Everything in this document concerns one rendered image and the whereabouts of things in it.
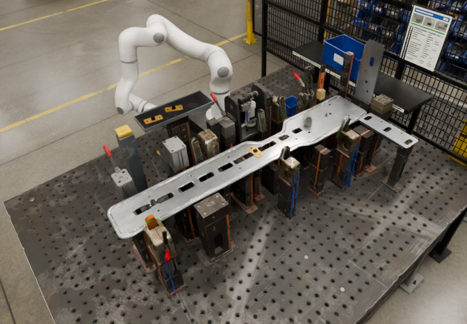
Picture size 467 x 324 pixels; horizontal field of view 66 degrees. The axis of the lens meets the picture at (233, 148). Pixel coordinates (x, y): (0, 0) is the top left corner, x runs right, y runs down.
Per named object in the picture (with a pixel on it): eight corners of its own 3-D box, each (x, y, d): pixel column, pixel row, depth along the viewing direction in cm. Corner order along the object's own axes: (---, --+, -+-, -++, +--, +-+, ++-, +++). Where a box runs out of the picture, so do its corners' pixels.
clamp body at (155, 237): (169, 302, 150) (153, 253, 126) (154, 275, 159) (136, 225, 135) (192, 288, 154) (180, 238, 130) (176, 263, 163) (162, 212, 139)
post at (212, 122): (217, 183, 199) (210, 125, 172) (212, 177, 202) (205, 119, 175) (224, 179, 201) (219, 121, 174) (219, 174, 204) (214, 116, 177)
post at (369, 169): (369, 173, 199) (381, 132, 180) (354, 162, 206) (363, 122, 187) (377, 168, 201) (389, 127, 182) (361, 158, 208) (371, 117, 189)
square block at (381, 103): (370, 156, 209) (384, 105, 185) (359, 149, 214) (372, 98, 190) (379, 151, 212) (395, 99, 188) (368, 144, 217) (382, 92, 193)
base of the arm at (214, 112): (200, 112, 232) (198, 87, 220) (226, 103, 239) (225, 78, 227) (215, 127, 219) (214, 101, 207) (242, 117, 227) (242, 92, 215)
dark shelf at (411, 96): (406, 115, 187) (407, 110, 185) (290, 53, 245) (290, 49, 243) (431, 100, 196) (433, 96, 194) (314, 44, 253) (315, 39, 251)
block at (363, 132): (355, 180, 196) (365, 140, 177) (340, 168, 203) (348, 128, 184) (367, 172, 200) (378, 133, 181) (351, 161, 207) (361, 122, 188)
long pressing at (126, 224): (124, 247, 136) (123, 245, 135) (103, 209, 151) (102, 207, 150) (370, 114, 192) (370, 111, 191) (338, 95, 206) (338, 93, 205)
